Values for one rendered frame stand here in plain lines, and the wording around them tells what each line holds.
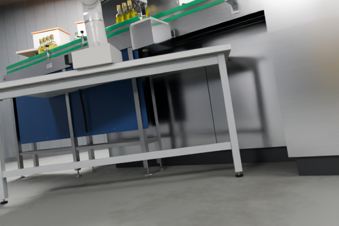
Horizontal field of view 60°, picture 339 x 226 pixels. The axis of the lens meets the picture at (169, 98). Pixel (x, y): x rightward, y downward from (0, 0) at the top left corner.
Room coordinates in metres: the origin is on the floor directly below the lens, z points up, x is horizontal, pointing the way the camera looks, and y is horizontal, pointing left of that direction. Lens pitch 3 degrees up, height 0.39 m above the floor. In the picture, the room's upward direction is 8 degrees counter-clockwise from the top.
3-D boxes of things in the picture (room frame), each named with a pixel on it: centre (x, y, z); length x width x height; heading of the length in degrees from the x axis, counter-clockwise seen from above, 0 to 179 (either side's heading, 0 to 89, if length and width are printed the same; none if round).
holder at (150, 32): (1.93, 0.04, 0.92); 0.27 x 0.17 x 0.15; 148
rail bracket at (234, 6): (1.71, -0.44, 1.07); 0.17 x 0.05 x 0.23; 148
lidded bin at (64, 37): (4.65, 1.73, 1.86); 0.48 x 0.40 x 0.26; 83
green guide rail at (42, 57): (2.52, 0.87, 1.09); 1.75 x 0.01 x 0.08; 58
